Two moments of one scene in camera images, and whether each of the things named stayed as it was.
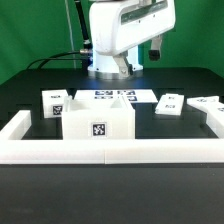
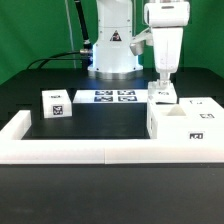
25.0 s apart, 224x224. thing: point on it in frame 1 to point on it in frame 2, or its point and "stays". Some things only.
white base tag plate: (108, 96) stays
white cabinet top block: (53, 103) stays
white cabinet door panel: (170, 104) to (161, 95)
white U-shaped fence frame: (14, 149) stays
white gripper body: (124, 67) to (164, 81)
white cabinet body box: (98, 119) to (191, 118)
